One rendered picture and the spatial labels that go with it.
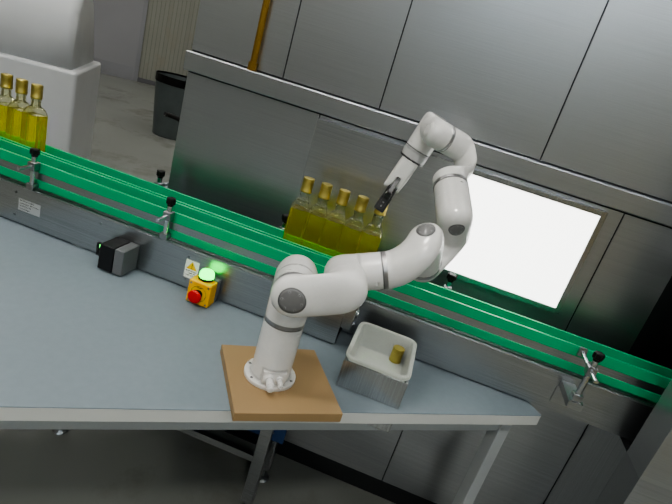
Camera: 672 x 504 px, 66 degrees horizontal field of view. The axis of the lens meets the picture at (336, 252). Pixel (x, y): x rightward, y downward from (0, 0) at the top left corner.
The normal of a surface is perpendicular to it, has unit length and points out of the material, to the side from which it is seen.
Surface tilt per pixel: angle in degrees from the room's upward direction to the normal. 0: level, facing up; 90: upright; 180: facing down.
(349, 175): 90
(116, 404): 0
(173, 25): 90
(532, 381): 90
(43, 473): 0
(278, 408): 0
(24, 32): 80
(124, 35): 90
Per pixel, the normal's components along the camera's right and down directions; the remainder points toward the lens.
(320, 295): -0.01, 0.24
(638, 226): -0.23, 0.29
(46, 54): 0.26, 0.24
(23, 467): 0.28, -0.90
